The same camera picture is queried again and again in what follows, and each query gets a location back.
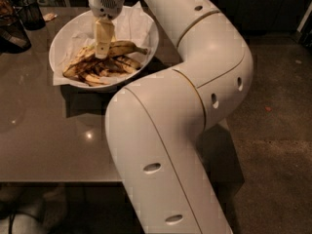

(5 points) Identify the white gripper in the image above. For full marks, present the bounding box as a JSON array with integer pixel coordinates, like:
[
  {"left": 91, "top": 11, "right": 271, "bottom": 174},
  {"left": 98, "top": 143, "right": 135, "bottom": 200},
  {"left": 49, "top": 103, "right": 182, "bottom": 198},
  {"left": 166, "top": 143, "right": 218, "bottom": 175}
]
[{"left": 88, "top": 0, "right": 125, "bottom": 59}]

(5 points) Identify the large spotted banana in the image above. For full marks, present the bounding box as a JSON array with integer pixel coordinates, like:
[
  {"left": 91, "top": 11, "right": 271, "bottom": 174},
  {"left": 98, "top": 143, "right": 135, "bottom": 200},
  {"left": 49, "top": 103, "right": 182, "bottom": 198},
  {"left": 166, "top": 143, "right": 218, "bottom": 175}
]
[{"left": 62, "top": 40, "right": 148, "bottom": 77}]

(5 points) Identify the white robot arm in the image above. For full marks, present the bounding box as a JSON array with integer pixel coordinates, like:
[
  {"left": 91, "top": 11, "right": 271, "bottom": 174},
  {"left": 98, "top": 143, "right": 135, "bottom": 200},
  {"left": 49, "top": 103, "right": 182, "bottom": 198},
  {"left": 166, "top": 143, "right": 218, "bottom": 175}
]
[{"left": 105, "top": 0, "right": 254, "bottom": 234}]

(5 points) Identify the white oval bowl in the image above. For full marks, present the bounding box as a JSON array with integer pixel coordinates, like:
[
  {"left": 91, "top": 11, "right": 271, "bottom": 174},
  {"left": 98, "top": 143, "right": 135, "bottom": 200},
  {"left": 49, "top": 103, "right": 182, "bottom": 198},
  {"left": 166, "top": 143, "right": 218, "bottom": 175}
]
[{"left": 48, "top": 5, "right": 161, "bottom": 94}]

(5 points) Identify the white paper liner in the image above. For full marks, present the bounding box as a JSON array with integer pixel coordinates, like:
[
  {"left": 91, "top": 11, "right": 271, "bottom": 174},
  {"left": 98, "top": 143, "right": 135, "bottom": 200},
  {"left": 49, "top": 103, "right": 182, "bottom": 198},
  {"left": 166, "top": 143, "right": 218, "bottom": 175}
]
[{"left": 53, "top": 1, "right": 160, "bottom": 87}]

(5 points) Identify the bunch of small bananas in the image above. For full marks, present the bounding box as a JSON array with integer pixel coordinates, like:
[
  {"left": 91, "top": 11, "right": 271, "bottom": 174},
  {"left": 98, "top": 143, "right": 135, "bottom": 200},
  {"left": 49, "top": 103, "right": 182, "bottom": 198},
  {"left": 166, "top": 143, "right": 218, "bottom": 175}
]
[{"left": 73, "top": 55, "right": 142, "bottom": 87}]

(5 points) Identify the small wrapper on table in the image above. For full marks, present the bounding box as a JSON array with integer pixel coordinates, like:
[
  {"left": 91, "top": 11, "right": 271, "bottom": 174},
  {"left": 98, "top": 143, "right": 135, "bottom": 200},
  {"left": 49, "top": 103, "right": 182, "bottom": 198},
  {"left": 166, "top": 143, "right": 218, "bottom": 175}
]
[{"left": 43, "top": 13, "right": 58, "bottom": 22}]

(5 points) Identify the black mesh pen cup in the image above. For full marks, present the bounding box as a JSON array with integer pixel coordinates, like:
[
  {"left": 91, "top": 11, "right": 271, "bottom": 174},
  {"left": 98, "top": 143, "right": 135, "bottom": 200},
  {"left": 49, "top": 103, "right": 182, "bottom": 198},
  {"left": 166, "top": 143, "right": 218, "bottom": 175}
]
[{"left": 16, "top": 0, "right": 46, "bottom": 30}]

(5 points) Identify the dark container at left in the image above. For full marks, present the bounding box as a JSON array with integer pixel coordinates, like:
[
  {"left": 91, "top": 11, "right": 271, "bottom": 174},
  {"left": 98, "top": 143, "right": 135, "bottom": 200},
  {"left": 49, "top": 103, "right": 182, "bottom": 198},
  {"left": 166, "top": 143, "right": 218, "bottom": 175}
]
[{"left": 0, "top": 0, "right": 31, "bottom": 54}]

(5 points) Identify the black cable on floor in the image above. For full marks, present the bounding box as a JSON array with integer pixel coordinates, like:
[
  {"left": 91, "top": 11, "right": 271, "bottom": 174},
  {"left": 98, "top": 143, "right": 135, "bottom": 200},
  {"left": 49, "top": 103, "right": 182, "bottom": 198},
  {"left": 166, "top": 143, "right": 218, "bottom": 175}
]
[{"left": 7, "top": 208, "right": 47, "bottom": 234}]

